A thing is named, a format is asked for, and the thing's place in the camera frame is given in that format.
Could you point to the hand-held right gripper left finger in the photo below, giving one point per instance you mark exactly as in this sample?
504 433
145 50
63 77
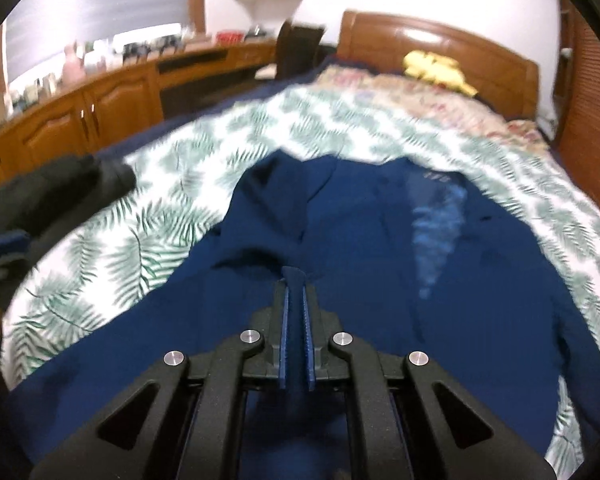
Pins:
283 332

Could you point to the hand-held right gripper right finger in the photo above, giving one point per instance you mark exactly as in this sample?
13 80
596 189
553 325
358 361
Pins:
307 335

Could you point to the blue jacket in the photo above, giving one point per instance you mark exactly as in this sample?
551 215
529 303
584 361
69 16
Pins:
370 240

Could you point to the leaf print blanket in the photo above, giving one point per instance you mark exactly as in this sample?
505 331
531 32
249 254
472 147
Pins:
180 195

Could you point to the floral quilt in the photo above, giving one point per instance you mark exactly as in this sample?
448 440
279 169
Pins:
430 102

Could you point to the black clothing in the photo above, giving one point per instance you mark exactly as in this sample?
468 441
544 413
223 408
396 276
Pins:
45 195

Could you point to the black chair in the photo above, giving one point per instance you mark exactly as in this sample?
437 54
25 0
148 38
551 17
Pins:
295 50

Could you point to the wooden cabinet desk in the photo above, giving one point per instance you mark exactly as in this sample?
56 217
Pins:
120 95

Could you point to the yellow plush toy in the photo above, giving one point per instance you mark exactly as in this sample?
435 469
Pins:
430 67

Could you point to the dark blue cloth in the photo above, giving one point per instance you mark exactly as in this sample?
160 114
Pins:
0 249

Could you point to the red bowl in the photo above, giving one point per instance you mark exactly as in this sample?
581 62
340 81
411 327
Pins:
228 36

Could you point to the wooden headboard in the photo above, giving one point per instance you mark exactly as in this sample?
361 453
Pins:
380 35

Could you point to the row of desk clutter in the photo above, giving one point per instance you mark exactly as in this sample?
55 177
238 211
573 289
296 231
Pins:
145 45

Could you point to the pink figure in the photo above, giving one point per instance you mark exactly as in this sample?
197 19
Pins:
73 65

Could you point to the wooden louvered wardrobe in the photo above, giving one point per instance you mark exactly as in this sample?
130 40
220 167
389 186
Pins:
595 110

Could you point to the window blind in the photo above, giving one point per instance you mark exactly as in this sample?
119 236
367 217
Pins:
80 10

